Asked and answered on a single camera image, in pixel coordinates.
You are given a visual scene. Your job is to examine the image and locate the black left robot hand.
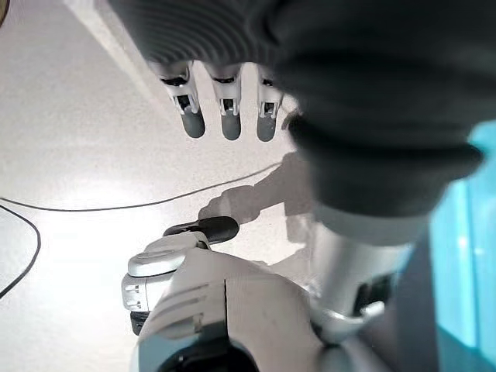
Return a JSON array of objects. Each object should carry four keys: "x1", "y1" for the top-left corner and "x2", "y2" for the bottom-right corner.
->
[{"x1": 108, "y1": 0, "x2": 496, "y2": 346}]

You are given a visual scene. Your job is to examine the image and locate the blue-fronted cart drawer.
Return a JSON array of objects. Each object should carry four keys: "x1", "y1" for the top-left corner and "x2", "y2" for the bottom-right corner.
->
[{"x1": 394, "y1": 119, "x2": 496, "y2": 372}]

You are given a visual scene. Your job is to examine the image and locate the grey robot left leg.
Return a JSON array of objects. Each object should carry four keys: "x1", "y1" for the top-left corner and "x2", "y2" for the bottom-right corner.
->
[{"x1": 121, "y1": 215, "x2": 334, "y2": 372}]

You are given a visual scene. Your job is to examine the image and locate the thin black floor cable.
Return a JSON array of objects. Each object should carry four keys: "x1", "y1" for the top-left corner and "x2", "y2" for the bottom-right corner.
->
[{"x1": 0, "y1": 162, "x2": 284, "y2": 299}]

